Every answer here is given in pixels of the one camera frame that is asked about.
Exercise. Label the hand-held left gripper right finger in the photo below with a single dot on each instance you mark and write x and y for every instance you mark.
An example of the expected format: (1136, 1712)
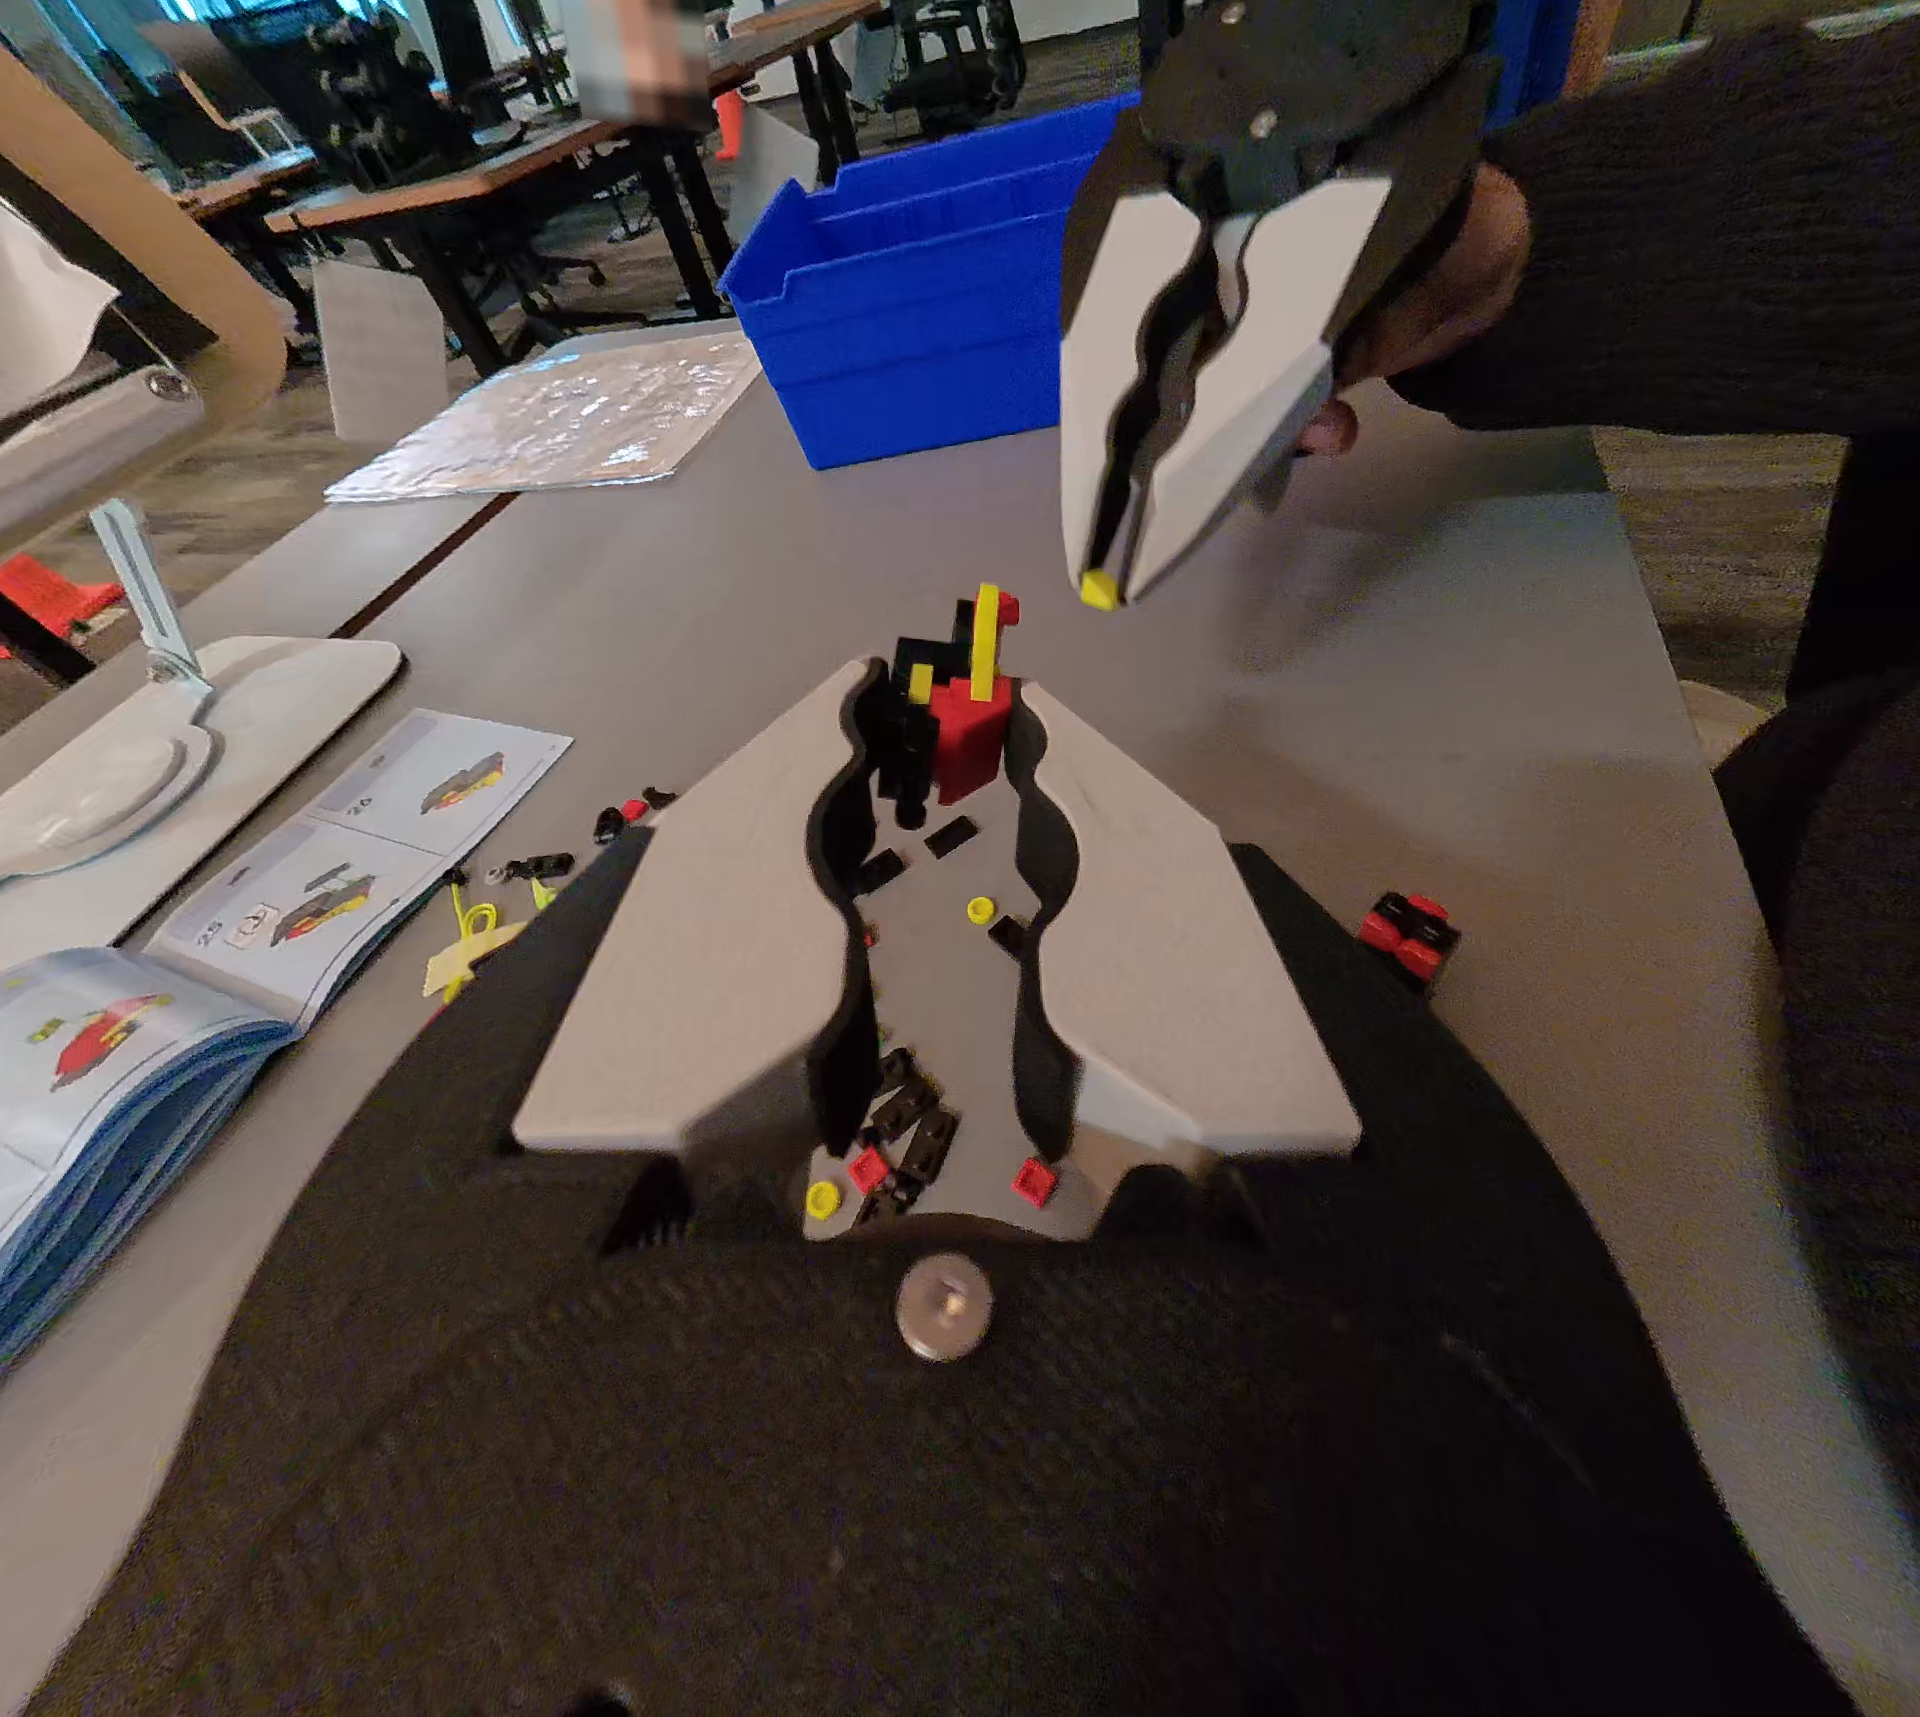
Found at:
(1185, 996)

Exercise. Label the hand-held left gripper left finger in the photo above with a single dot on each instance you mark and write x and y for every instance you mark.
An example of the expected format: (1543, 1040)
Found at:
(704, 966)

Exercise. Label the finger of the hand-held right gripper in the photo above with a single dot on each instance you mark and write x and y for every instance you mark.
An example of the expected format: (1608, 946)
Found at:
(1103, 352)
(1275, 336)

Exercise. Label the small yellow lego piece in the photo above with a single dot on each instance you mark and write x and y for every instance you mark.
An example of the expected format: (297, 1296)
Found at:
(1103, 588)

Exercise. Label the red black lego assembly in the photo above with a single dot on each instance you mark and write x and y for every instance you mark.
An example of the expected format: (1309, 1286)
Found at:
(969, 734)

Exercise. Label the person's right forearm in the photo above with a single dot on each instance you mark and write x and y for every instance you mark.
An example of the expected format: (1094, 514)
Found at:
(1710, 233)

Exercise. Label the red and black lego block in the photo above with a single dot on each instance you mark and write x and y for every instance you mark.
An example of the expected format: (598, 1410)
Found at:
(1411, 937)

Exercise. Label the scattered loose lego pieces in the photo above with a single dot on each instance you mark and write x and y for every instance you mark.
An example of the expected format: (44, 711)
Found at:
(901, 1116)

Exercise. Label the lego instruction booklet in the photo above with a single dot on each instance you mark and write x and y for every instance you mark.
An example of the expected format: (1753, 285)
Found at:
(181, 1043)

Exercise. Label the person's right hand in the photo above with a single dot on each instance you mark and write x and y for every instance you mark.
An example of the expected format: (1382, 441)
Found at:
(1455, 276)

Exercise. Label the blue plastic bin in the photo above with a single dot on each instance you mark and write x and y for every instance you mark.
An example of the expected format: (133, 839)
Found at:
(901, 336)

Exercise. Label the black office chair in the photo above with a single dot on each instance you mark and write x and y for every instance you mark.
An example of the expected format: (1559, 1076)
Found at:
(953, 67)

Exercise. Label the white card with red clip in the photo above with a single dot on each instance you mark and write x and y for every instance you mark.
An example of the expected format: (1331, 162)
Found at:
(773, 173)

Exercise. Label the wooden desk black legs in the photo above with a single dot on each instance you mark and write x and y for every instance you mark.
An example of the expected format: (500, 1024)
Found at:
(450, 173)
(841, 0)

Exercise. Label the white metal stand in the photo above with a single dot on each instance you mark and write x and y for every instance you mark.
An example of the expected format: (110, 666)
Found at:
(285, 696)

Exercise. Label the clear plastic bag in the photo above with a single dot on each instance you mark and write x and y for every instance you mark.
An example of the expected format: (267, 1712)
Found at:
(571, 420)

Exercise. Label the plain white card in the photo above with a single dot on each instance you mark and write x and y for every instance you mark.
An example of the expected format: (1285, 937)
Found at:
(382, 352)

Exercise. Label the red plastic object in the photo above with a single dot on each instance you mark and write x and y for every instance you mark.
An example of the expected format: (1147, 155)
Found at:
(53, 593)

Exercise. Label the black desk equipment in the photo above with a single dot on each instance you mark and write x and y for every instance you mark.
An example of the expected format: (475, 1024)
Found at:
(382, 96)

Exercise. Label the white paper sheet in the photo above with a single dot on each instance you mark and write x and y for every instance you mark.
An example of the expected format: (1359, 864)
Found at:
(44, 323)

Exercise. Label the tan curved wooden board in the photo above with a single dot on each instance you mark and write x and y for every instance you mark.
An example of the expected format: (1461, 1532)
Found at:
(150, 225)

